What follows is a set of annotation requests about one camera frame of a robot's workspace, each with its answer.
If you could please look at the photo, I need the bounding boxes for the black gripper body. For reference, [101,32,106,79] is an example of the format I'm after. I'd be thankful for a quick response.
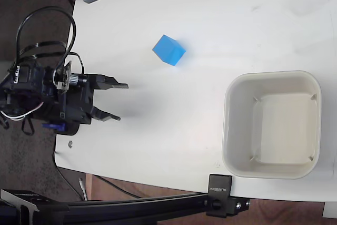
[59,73,97,125]

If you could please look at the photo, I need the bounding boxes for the blue cube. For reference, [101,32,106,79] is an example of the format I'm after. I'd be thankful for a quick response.
[152,34,187,66]

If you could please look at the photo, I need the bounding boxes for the black six-joint robot arm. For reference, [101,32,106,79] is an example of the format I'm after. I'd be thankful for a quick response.
[0,60,63,135]

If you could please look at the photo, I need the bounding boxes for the white square bin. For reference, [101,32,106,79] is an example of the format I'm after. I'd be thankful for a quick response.
[221,70,323,180]

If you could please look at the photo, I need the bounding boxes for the blue table clamp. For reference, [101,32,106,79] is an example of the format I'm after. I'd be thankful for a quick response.
[42,122,67,134]

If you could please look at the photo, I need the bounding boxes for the black desk clamp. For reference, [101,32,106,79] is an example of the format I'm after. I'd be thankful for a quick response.
[206,174,250,218]

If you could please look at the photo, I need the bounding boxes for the gripper camera circuit board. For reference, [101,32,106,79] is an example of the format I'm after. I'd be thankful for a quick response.
[53,61,88,93]

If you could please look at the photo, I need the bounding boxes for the thin black camera cable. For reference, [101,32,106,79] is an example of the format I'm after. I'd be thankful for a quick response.
[67,52,86,75]

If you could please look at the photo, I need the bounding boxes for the long looping black cable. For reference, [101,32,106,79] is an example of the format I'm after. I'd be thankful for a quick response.
[15,6,77,74]

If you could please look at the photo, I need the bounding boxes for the white wires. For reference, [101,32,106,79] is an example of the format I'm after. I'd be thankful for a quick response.
[0,102,44,121]

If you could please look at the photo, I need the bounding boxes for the flat black cable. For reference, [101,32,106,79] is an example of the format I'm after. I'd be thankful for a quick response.
[18,40,68,55]

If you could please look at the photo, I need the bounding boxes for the white cable end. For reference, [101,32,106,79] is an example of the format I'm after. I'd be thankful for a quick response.
[78,178,88,201]

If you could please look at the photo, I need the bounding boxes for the black cable on floor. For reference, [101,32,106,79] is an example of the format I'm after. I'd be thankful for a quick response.
[53,152,144,201]

